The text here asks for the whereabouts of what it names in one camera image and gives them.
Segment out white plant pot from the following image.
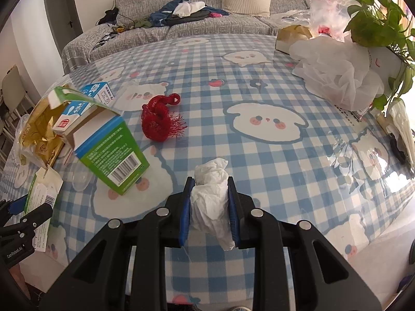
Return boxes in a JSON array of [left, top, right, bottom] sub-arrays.
[[366, 44, 406, 88]]

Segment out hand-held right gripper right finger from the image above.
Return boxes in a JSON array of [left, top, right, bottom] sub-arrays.
[[227, 176, 383, 311]]

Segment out green potted plant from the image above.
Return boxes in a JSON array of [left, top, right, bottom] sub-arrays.
[[342, 0, 415, 111]]

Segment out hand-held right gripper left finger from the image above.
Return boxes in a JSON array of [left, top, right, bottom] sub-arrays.
[[39, 175, 198, 311]]

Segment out beige chair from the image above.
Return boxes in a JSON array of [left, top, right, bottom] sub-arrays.
[[0, 65, 36, 130]]

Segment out green white paper packet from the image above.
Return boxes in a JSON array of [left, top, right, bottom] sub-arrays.
[[24, 167, 64, 253]]

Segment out grey door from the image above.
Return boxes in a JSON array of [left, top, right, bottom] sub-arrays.
[[44, 0, 84, 38]]

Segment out green cardboard box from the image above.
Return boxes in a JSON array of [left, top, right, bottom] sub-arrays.
[[49, 86, 150, 196]]

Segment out clear plastic cup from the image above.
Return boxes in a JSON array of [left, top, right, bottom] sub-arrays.
[[71, 162, 93, 192]]

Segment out grey sofa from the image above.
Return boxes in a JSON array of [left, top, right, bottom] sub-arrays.
[[61, 0, 312, 73]]

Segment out blue white milk carton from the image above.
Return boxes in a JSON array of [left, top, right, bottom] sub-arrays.
[[52, 82, 115, 137]]

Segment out gold foil snack bag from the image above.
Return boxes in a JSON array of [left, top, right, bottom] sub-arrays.
[[15, 84, 77, 169]]

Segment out small white plastic bag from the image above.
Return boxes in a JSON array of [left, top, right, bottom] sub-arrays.
[[386, 99, 415, 166]]

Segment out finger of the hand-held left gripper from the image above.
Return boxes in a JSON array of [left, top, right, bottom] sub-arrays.
[[0, 194, 30, 217], [19, 203, 54, 230]]

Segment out beige tissue box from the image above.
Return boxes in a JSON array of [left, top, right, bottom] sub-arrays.
[[275, 24, 313, 54]]

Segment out white tissue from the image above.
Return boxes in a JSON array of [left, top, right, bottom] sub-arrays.
[[190, 158, 236, 251]]

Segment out black clothing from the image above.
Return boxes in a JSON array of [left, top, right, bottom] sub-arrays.
[[165, 6, 229, 25]]

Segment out blue checked bear tablecloth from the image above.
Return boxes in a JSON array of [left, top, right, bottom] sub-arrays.
[[0, 34, 415, 311]]

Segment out clear red print plastic bag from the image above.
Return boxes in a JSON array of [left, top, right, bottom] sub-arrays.
[[292, 0, 357, 43]]

